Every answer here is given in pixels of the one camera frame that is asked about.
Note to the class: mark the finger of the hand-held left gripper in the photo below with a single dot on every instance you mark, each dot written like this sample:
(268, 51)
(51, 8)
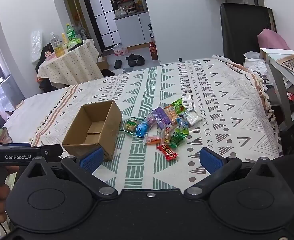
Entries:
(18, 144)

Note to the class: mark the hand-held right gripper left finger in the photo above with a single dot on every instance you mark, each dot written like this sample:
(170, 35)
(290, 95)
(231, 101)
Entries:
(92, 159)

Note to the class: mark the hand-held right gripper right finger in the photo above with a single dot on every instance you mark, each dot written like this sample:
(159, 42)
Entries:
(210, 160)

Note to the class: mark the brown cardboard box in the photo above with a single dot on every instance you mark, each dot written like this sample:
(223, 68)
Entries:
(109, 130)

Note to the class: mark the blue snack packet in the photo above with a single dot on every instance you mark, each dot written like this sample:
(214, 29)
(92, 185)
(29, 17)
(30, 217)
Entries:
(142, 128)

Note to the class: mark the pile of snack packets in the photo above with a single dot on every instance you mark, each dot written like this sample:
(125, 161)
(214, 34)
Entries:
(162, 116)

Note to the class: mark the white bed sheet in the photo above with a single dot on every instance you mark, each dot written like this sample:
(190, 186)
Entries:
(36, 110)

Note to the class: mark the dark clothes under table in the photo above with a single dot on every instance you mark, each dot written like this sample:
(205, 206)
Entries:
(45, 83)

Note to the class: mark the black bag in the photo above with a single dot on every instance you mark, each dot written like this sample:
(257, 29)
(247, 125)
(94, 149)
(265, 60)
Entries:
(108, 73)

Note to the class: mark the table with dotted tablecloth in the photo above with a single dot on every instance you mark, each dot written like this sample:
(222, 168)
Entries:
(72, 65)

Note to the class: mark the small cardboard box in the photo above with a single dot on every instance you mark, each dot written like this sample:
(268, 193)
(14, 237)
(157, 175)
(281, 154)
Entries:
(102, 63)

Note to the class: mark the black shoe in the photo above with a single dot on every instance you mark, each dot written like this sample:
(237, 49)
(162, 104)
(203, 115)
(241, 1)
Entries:
(117, 64)
(140, 60)
(131, 60)

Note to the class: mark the red packet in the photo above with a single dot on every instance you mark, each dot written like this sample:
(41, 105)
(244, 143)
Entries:
(290, 96)

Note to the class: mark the clear plastic bottle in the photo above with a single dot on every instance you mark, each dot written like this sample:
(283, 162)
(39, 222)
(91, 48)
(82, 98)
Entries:
(56, 46)

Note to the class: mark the white crumpled cloth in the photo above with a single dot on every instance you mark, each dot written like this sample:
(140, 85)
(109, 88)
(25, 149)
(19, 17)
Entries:
(256, 63)

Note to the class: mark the pink pack of bottles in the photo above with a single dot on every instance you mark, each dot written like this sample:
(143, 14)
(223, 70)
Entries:
(119, 49)

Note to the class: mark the white desk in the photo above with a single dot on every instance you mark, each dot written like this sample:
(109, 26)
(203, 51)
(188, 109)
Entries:
(277, 67)

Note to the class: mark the yellow bottle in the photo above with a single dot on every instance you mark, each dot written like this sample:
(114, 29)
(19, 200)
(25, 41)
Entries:
(64, 38)

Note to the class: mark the light green pack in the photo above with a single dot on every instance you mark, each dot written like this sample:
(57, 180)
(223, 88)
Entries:
(73, 43)

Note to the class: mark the red fire extinguisher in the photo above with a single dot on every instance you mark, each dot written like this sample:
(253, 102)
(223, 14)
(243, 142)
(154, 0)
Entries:
(153, 51)

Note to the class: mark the green soda bottle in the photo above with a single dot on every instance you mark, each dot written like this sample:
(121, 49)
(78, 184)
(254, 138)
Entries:
(70, 32)

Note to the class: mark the brown patterned tray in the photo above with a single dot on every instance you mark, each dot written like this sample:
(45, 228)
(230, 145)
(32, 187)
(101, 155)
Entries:
(288, 61)

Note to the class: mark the black chair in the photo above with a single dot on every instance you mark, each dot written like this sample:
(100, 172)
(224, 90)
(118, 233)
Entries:
(242, 30)

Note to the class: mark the pink pillow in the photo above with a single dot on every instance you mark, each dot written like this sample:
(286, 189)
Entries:
(272, 40)

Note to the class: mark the white kitchen cabinet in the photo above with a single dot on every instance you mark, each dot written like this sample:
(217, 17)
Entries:
(134, 28)

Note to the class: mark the white spray bottle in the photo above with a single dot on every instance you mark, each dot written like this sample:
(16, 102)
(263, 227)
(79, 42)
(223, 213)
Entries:
(151, 32)

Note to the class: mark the black framed sliding door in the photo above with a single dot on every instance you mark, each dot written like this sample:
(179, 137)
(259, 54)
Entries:
(102, 15)

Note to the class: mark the cluttered kitchen shelf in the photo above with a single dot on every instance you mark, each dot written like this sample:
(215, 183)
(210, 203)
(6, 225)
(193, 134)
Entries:
(129, 2)

